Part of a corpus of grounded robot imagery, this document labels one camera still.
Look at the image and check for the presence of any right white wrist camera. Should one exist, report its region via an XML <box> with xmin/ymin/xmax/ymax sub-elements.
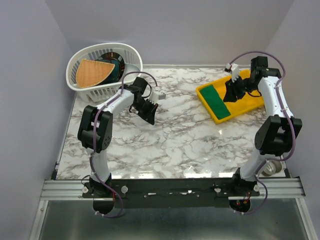
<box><xmin>224</xmin><ymin>63</ymin><xmax>240</xmax><ymax>83</ymax></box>

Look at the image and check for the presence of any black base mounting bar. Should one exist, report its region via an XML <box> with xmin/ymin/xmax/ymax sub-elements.
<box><xmin>82</xmin><ymin>176</ymin><xmax>260</xmax><ymax>209</ymax></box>

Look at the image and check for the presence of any white plastic laundry basket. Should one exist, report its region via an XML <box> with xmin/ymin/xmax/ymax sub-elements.
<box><xmin>65</xmin><ymin>42</ymin><xmax>143</xmax><ymax>103</ymax></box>

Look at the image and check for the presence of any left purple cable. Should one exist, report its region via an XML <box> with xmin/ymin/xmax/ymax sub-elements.
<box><xmin>88</xmin><ymin>71</ymin><xmax>160</xmax><ymax>218</ymax></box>

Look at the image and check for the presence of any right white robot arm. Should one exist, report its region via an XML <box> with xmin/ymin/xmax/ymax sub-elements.
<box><xmin>223</xmin><ymin>53</ymin><xmax>303</xmax><ymax>196</ymax></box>

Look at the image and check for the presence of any orange woven fan mat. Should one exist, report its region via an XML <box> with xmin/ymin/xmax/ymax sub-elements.
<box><xmin>75</xmin><ymin>59</ymin><xmax>115</xmax><ymax>89</ymax></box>

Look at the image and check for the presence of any aluminium frame rail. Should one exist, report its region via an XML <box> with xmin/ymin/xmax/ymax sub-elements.
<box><xmin>40</xmin><ymin>177</ymin><xmax>306</xmax><ymax>201</ymax></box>

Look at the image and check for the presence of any dark teal round plate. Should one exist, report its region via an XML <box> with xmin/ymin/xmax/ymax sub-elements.
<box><xmin>96</xmin><ymin>52</ymin><xmax>125</xmax><ymax>85</ymax></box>

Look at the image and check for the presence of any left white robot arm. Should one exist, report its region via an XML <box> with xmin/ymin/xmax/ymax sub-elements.
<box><xmin>77</xmin><ymin>77</ymin><xmax>158</xmax><ymax>198</ymax></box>

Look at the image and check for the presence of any green t shirt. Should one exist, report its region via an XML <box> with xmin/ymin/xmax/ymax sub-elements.
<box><xmin>199</xmin><ymin>85</ymin><xmax>231</xmax><ymax>120</ymax></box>

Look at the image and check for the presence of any tape roll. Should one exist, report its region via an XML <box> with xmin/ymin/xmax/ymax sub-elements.
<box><xmin>261</xmin><ymin>160</ymin><xmax>283</xmax><ymax>177</ymax></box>

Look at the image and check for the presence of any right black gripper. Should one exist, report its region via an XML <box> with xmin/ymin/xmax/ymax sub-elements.
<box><xmin>223</xmin><ymin>75</ymin><xmax>259</xmax><ymax>103</ymax></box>

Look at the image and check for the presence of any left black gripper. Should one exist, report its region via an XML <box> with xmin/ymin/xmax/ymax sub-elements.
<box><xmin>132</xmin><ymin>98</ymin><xmax>159</xmax><ymax>126</ymax></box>

